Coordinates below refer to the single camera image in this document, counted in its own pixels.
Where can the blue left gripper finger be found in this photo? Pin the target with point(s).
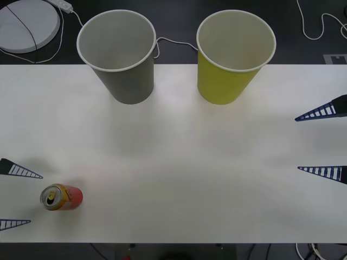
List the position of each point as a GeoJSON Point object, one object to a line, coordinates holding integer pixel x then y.
{"type": "Point", "coordinates": [25, 222]}
{"type": "Point", "coordinates": [4, 166]}

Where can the red and gold drink can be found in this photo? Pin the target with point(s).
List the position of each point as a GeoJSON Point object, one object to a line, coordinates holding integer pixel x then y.
{"type": "Point", "coordinates": [71, 197]}

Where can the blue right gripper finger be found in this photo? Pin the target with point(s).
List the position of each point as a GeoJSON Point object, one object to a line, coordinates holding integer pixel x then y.
{"type": "Point", "coordinates": [340, 107]}
{"type": "Point", "coordinates": [344, 174]}

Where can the white round disc base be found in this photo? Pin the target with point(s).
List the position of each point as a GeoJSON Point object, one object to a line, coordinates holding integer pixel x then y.
{"type": "Point", "coordinates": [16, 32]}

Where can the grey plastic waste bin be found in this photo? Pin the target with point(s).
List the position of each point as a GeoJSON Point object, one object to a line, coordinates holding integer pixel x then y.
{"type": "Point", "coordinates": [130, 84]}

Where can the yellow-green plastic waste bin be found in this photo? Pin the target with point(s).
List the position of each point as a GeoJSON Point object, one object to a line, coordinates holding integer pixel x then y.
{"type": "Point", "coordinates": [219, 84]}

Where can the white power strip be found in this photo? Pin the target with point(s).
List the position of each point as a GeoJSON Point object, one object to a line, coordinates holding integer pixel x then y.
{"type": "Point", "coordinates": [63, 5]}

